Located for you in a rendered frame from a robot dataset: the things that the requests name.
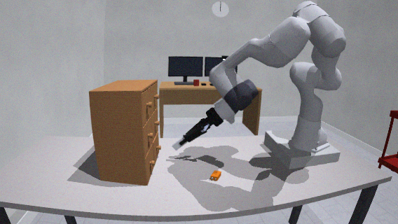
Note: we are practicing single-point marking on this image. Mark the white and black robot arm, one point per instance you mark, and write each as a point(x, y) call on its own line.
point(278, 49)

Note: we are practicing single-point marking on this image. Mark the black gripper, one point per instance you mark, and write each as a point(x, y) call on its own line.
point(200, 128)

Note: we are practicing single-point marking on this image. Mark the brown wooden drawer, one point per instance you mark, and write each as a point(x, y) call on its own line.
point(147, 133)
point(154, 122)
point(149, 162)
point(154, 96)
point(146, 108)
point(156, 148)

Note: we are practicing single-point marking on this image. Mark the orange nine-volt battery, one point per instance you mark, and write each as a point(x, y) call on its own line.
point(215, 175)

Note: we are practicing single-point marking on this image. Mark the brown wooden chest of drawers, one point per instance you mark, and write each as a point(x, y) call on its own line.
point(117, 129)

